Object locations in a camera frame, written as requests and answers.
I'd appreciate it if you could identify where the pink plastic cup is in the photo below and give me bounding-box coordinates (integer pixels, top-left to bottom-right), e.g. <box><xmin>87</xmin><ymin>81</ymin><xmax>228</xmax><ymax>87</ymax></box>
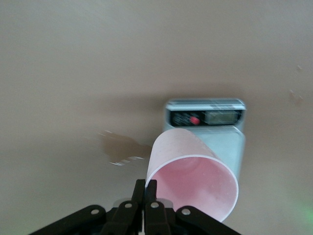
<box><xmin>144</xmin><ymin>129</ymin><xmax>239</xmax><ymax>223</ymax></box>

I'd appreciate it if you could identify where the brown liquid spill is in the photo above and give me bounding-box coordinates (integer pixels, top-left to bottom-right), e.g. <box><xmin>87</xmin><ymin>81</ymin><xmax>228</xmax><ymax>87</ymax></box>
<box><xmin>98</xmin><ymin>130</ymin><xmax>153</xmax><ymax>166</ymax></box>

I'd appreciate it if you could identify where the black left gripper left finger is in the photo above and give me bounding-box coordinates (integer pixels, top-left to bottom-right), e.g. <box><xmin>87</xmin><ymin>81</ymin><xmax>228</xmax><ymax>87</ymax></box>
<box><xmin>28</xmin><ymin>179</ymin><xmax>145</xmax><ymax>235</ymax></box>

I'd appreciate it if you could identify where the silver digital kitchen scale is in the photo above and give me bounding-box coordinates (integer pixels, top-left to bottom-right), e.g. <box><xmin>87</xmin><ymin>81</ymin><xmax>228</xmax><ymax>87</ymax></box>
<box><xmin>162</xmin><ymin>97</ymin><xmax>247</xmax><ymax>179</ymax></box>

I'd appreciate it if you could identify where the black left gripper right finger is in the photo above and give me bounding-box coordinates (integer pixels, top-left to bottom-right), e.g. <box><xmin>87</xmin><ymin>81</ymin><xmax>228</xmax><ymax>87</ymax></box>
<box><xmin>144</xmin><ymin>180</ymin><xmax>243</xmax><ymax>235</ymax></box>

